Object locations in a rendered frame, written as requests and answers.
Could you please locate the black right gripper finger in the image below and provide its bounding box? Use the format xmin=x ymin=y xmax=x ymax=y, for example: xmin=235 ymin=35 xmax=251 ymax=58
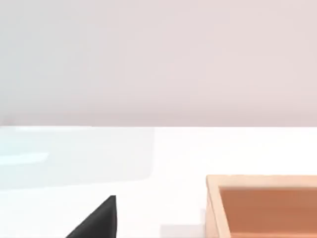
xmin=64 ymin=195 xmax=117 ymax=238

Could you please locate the shallow salmon-coloured box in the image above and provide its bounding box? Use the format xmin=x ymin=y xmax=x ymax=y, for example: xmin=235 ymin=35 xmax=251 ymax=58
xmin=205 ymin=174 xmax=317 ymax=238

